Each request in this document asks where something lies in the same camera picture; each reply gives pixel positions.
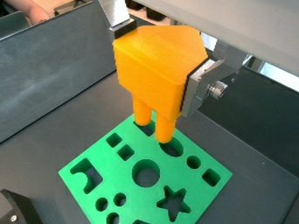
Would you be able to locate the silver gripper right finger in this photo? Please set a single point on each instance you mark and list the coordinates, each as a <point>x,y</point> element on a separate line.
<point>202,82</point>

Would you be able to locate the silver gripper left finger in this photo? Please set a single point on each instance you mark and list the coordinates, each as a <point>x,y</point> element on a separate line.
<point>118,22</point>

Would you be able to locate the orange three prong plug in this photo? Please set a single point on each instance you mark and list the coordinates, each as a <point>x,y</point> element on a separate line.
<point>156,56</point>

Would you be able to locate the green shape sorter board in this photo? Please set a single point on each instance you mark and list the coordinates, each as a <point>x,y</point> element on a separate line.
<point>129,180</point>

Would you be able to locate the black bracket with screw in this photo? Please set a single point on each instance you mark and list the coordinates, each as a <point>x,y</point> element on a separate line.
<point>22,212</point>

